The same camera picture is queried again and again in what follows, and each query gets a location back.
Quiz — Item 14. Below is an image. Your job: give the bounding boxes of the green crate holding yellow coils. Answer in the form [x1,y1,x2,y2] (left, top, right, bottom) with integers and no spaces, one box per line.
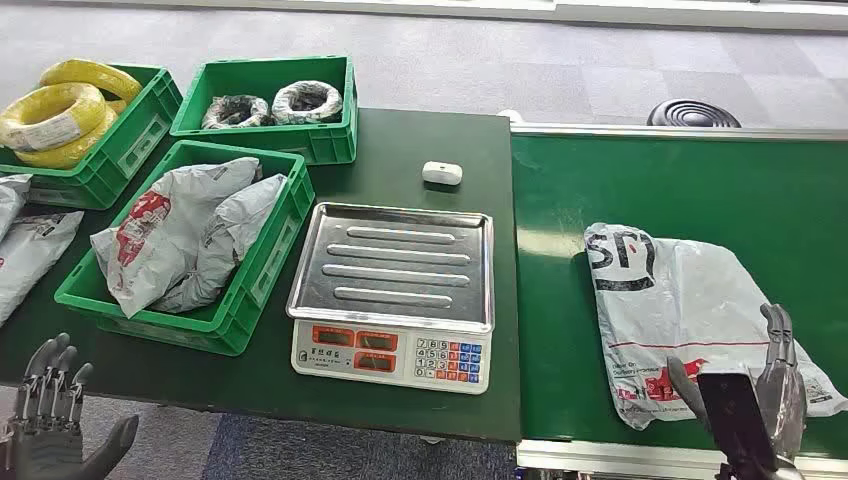
[0,62,184,211]

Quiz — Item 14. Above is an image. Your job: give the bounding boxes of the electronic scale steel tray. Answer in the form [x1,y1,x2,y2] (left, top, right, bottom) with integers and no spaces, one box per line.
[286,201,496,396]

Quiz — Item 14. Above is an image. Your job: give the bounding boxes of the wrapped black wire coil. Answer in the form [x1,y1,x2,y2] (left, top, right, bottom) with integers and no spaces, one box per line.
[200,94,272,130]
[271,80,344,126]

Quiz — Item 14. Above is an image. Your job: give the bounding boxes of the green crate holding packages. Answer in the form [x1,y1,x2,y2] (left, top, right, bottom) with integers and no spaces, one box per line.
[54,139,316,358]

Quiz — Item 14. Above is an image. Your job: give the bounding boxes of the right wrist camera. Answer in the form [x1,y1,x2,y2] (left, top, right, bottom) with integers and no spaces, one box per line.
[696,372,780,473]

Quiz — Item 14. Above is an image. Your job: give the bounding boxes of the grey courier package black logo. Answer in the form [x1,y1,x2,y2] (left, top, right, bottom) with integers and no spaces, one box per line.
[584,222,848,432]

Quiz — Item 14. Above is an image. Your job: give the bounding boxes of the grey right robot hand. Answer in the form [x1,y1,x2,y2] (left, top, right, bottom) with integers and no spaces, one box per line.
[667,303,810,480]

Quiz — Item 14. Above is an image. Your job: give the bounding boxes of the aluminium conveyor frame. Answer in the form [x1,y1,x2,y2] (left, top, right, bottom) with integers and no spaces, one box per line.
[510,121,848,480]

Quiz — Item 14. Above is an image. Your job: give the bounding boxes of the yellow wire coil white label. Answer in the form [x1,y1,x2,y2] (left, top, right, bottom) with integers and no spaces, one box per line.
[0,82,107,152]

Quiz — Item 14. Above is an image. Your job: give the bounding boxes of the plain grey package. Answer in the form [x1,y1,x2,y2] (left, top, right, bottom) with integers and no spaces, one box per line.
[148,173,288,315]

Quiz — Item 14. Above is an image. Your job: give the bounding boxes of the green conveyor belt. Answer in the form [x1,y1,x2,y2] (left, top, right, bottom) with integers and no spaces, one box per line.
[511,132,848,462]

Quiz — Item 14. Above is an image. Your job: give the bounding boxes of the black round ribbed object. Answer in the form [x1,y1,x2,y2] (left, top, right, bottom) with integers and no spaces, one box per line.
[647,99,742,128]

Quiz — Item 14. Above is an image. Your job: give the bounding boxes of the small white device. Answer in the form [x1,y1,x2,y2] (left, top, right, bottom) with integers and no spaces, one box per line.
[421,160,464,187]

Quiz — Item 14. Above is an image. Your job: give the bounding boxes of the green crate holding black coils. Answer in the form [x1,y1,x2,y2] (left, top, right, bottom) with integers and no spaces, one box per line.
[170,55,359,167]

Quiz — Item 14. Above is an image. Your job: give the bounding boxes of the grey package red print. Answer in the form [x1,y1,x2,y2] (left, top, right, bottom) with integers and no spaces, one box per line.
[89,156,261,319]

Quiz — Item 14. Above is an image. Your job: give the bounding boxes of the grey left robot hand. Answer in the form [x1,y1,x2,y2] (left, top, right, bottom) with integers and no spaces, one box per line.
[0,333,140,480]

